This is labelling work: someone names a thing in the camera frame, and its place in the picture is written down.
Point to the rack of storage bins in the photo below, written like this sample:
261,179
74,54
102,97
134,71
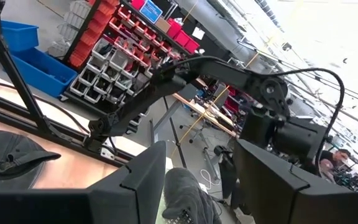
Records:
117,59

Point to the dark charcoal cap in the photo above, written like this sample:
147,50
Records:
185,193
8,155

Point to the large blue plastic bin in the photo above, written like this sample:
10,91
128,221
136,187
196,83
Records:
42,73

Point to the grey rolling stand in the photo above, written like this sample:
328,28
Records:
202,140

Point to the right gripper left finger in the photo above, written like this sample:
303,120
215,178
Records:
73,208

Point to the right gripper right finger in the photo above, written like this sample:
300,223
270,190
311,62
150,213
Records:
291,205

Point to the person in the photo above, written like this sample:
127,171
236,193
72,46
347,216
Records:
331,161

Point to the wooden workbench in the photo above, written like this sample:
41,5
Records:
204,112

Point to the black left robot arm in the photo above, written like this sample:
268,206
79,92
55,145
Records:
216,71

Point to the cardboard box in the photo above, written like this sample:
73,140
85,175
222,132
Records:
163,25

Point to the blue sign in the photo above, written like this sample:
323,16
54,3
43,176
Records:
151,12

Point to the small blue plastic bin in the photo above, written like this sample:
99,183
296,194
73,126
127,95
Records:
19,35

